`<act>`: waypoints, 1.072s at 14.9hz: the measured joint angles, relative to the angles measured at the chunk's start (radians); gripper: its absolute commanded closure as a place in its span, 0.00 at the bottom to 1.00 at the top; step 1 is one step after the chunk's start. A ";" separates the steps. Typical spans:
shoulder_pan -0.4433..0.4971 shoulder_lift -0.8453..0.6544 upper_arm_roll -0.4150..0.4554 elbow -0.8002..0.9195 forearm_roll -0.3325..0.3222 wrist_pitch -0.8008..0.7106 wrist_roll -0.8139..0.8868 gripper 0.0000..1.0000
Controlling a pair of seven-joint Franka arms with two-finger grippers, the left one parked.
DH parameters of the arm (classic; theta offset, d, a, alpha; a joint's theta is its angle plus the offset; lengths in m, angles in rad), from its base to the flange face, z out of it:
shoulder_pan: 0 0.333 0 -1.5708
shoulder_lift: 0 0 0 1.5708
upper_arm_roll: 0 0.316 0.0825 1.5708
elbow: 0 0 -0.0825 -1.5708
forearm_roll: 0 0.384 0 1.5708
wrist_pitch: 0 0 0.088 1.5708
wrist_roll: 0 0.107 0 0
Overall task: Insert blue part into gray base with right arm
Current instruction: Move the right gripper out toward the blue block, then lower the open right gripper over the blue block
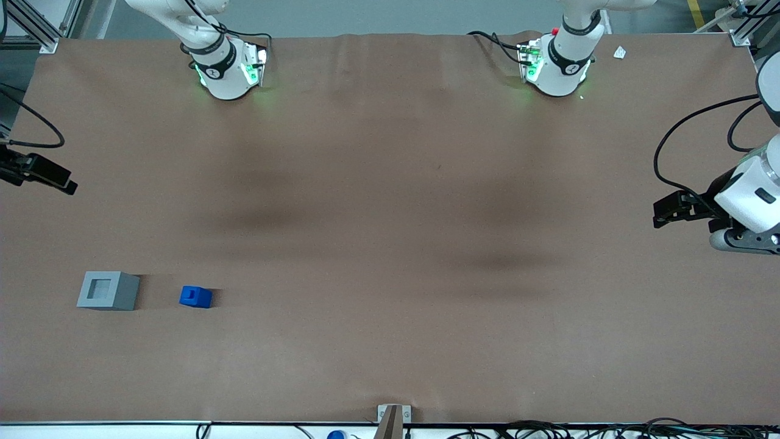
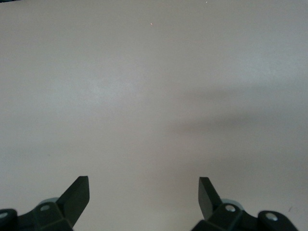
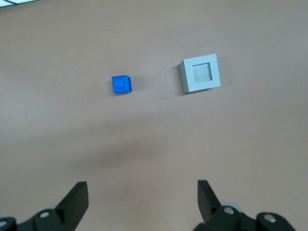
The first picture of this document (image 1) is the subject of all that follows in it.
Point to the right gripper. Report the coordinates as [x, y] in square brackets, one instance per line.
[13, 166]

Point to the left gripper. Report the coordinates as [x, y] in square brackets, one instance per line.
[714, 188]

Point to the blue plastic part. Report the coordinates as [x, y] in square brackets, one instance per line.
[198, 299]

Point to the left arm base connector plate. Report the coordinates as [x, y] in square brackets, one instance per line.
[529, 61]

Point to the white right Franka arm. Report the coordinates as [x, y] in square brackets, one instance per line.
[225, 79]

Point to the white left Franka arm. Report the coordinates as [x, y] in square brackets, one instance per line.
[557, 79]

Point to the right arm base connector plate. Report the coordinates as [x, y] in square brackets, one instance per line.
[259, 64]

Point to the gray square base block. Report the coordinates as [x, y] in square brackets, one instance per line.
[119, 292]

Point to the white paper scrap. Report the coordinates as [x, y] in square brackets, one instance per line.
[620, 52]

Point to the brown table cover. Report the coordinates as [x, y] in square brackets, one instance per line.
[390, 244]

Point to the blue round cap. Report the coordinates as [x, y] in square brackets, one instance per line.
[336, 435]

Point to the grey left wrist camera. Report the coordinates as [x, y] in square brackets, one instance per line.
[722, 241]

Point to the aluminium frame profile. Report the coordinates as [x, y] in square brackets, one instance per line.
[46, 39]
[740, 38]

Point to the metal camera post bracket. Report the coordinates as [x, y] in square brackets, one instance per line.
[407, 413]

